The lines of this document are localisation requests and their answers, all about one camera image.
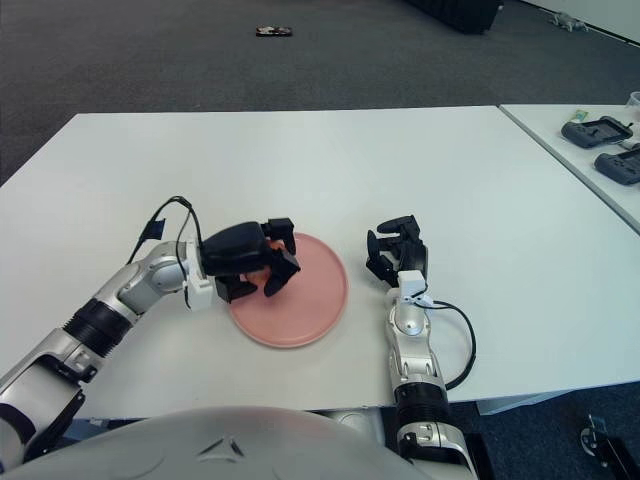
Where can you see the clear plastic cup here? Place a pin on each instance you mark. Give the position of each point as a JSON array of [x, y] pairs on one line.
[[635, 100]]

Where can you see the red yellow apple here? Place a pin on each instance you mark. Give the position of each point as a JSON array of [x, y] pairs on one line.
[[254, 276]]

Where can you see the grey caster wheel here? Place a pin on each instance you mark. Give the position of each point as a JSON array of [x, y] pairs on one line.
[[593, 436]]

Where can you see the dark grey handheld controller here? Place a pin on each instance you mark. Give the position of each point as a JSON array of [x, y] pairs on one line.
[[595, 132], [622, 167]]

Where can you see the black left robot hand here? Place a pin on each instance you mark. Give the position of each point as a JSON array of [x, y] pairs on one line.
[[235, 250]]

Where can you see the small grey robot dog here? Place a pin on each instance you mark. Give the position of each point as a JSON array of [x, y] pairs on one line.
[[567, 21]]

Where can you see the pink round plate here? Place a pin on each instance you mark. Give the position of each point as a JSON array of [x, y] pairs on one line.
[[310, 300]]

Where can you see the small green packet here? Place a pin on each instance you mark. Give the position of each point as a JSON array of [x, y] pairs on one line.
[[581, 116]]

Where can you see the grey robot torso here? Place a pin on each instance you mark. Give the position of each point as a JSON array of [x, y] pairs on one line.
[[225, 445]]

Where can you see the small black red floor item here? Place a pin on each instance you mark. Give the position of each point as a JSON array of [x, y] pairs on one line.
[[275, 31]]

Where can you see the black equipment base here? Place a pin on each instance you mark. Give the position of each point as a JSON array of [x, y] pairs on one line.
[[622, 452]]

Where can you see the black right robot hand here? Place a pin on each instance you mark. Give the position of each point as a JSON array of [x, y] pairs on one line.
[[412, 257]]

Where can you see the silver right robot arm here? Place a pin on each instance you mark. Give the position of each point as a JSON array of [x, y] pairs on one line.
[[412, 325]]

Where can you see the large black case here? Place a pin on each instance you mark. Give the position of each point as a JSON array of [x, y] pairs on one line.
[[455, 15]]

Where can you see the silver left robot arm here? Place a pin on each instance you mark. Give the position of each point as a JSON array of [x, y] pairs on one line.
[[100, 315]]

